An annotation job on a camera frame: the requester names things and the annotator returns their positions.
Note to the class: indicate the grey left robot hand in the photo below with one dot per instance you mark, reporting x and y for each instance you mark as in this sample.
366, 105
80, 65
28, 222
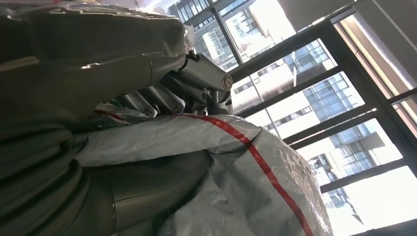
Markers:
81, 58

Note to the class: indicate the grey package with red print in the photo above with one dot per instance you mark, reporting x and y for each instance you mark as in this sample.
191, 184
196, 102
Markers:
228, 182

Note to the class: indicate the black window frame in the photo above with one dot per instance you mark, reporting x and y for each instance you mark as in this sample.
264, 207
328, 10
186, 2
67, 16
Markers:
342, 62

